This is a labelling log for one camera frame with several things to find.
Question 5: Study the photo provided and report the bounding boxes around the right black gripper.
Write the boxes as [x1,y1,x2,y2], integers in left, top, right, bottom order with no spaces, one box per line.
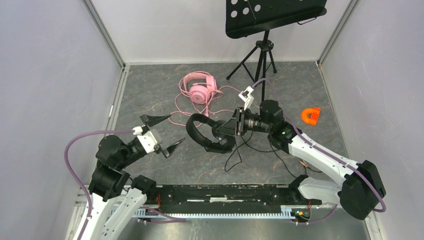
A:
[216,107,272,136]

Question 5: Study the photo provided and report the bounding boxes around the black headphones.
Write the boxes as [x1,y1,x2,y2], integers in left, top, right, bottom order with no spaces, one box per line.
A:
[185,113,236,154]

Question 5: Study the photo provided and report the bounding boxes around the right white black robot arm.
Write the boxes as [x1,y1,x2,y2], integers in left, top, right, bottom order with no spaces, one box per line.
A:
[212,100,387,220]

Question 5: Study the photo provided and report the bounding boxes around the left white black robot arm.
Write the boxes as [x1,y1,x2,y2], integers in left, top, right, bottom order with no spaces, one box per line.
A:
[73,114,184,240]

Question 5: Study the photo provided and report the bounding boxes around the pink headphones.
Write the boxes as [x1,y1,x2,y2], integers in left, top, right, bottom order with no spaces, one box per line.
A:
[179,71,218,105]

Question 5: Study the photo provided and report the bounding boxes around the orange plastic block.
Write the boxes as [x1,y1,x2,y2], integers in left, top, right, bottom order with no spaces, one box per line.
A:
[300,107,321,126]

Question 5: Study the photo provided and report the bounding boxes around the black music stand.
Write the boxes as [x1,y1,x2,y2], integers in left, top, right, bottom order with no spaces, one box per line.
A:
[225,0,327,83]

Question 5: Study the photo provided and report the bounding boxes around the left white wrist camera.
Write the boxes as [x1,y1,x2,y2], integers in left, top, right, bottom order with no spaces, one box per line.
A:
[132,126,162,154]

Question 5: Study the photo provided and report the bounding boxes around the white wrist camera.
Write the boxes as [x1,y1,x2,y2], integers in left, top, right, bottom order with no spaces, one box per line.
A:
[238,86,254,110]
[132,126,162,154]

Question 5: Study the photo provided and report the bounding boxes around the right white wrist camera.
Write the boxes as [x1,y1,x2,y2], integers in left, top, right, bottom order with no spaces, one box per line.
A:
[238,86,254,110]

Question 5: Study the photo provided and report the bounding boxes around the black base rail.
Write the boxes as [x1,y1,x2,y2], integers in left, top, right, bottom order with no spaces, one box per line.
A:
[140,184,323,215]

